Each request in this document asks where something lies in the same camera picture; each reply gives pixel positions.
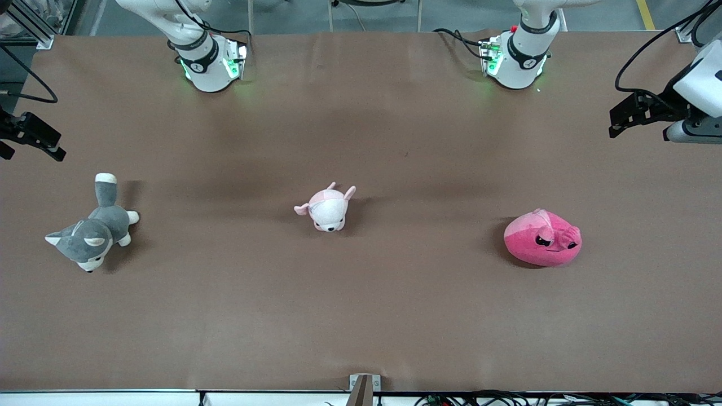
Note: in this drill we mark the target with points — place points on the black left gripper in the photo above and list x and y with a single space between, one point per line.
663 105

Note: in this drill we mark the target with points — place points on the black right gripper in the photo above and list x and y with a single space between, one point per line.
11 128

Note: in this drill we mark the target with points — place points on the hot pink round plush toy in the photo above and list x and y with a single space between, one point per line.
541 243

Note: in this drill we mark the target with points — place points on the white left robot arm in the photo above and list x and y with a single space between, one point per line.
522 56

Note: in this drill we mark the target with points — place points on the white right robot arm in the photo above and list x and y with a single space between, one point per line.
206 67

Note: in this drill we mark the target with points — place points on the grey white husky plush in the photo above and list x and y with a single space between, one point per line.
96 231

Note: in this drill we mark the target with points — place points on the pale pink plush puppy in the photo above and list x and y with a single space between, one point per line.
328 210

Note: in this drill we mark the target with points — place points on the brown table cover sheet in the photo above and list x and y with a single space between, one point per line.
395 310

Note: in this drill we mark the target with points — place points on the aluminium frame corner bracket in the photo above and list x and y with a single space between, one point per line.
685 35

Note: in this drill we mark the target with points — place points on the aluminium frame post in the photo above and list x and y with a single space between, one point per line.
34 25

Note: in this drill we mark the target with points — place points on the white table edge rail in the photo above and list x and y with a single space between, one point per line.
101 398

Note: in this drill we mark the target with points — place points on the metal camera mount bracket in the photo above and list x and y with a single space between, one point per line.
364 392

